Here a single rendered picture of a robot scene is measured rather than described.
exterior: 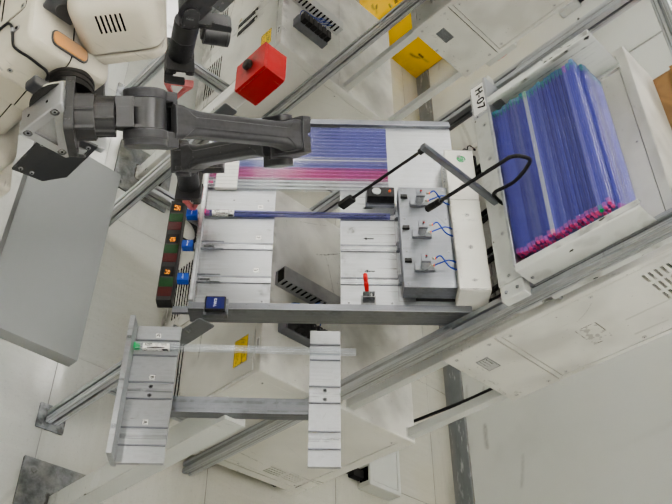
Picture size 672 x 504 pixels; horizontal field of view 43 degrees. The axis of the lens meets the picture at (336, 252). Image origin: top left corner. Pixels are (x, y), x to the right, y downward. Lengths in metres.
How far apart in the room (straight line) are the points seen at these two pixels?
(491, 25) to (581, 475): 1.79
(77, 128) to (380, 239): 1.02
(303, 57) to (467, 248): 1.45
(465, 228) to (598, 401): 1.59
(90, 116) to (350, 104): 2.14
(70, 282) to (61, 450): 0.70
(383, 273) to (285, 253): 0.54
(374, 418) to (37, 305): 1.11
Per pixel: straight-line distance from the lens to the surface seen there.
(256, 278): 2.20
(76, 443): 2.72
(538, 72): 2.40
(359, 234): 2.29
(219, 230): 2.31
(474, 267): 2.16
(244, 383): 2.44
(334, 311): 2.13
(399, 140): 2.55
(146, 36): 1.57
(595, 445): 3.61
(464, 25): 3.34
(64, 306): 2.10
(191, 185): 2.24
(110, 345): 2.91
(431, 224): 2.20
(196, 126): 1.60
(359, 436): 2.72
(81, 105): 1.53
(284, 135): 1.73
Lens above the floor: 2.22
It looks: 34 degrees down
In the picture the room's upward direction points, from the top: 57 degrees clockwise
